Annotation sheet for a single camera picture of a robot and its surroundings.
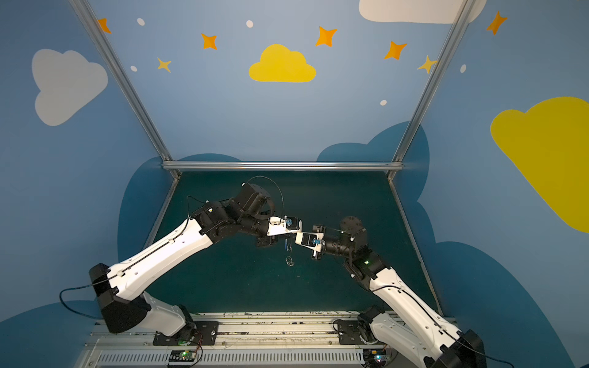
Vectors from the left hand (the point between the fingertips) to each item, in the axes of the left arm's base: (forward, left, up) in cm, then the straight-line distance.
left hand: (289, 229), depth 69 cm
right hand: (0, -2, 0) cm, 2 cm away
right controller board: (-30, -28, -28) cm, 49 cm away
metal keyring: (-5, 0, -10) cm, 11 cm away
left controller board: (-30, +34, -30) cm, 54 cm away
